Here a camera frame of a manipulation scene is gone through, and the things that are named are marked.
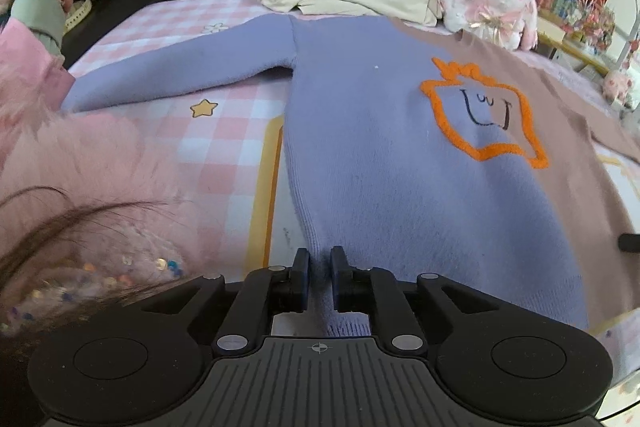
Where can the small pink plush toy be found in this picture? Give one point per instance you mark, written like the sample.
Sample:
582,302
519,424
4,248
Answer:
619,86

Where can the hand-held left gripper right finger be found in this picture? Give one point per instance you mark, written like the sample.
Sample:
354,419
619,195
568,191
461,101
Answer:
339,282

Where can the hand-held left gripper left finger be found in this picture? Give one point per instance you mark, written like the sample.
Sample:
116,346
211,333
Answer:
300,282

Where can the pink checkered bed sheet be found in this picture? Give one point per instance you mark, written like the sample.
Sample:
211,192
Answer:
235,122

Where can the purple and pink star sweater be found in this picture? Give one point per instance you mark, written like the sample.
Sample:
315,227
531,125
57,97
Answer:
380,177

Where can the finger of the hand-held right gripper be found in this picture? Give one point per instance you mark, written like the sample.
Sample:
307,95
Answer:
631,243

